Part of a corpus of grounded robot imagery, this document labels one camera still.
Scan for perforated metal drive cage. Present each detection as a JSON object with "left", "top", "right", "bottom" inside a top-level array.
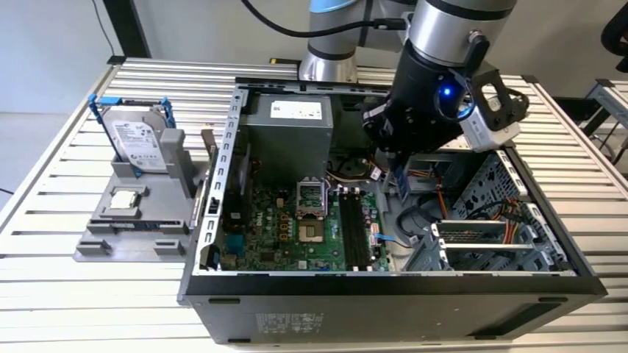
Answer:
[{"left": 450, "top": 149, "right": 530, "bottom": 221}]

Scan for grey power supply unit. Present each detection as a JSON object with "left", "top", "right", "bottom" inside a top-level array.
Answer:
[{"left": 242, "top": 93, "right": 334, "bottom": 177}]

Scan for CPU socket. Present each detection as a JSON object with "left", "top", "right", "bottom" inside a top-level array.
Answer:
[{"left": 291, "top": 218, "right": 329, "bottom": 244}]

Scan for metal disk bay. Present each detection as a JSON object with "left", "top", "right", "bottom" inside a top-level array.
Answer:
[{"left": 403, "top": 216, "right": 565, "bottom": 275}]

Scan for black office chair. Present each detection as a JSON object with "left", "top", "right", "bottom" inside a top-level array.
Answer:
[{"left": 599, "top": 0, "right": 628, "bottom": 74}]

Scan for green Dell motherboard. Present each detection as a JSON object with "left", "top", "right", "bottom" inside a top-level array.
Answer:
[{"left": 217, "top": 179, "right": 393, "bottom": 273}]

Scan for black open PC case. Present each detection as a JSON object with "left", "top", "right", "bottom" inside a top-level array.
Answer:
[{"left": 175, "top": 76, "right": 609, "bottom": 345}]

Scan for grey parts rack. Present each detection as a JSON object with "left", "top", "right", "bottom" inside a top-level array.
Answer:
[{"left": 71, "top": 126, "right": 217, "bottom": 263}]

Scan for hard disk in blue carrier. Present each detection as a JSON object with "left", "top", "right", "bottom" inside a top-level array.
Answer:
[{"left": 86, "top": 94, "right": 177, "bottom": 179}]

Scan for silver CPU chip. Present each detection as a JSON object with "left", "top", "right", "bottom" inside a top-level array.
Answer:
[{"left": 107, "top": 190, "right": 141, "bottom": 210}]

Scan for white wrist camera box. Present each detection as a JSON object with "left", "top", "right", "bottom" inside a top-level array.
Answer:
[{"left": 458, "top": 106, "right": 522, "bottom": 154}]

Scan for black camera mount frame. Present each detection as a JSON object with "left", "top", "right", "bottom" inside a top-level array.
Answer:
[{"left": 462, "top": 60, "right": 531, "bottom": 129}]

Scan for black looped cable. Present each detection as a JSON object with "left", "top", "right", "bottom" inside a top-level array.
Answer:
[{"left": 395, "top": 204, "right": 435, "bottom": 248}]

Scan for metal socket cover frame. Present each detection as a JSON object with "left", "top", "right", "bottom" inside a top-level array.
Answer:
[{"left": 295, "top": 179, "right": 329, "bottom": 218}]

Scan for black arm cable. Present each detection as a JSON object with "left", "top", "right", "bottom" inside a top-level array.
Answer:
[{"left": 238, "top": 0, "right": 410, "bottom": 38}]

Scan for red yellow power wire bundle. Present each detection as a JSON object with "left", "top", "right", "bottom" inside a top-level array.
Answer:
[{"left": 498, "top": 197, "right": 526, "bottom": 246}]

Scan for neighbouring metal table frame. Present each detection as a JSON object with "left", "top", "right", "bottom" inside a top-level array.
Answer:
[{"left": 553, "top": 79, "right": 628, "bottom": 163}]

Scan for black upright post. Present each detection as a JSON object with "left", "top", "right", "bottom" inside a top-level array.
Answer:
[{"left": 101, "top": 0, "right": 151, "bottom": 60}]

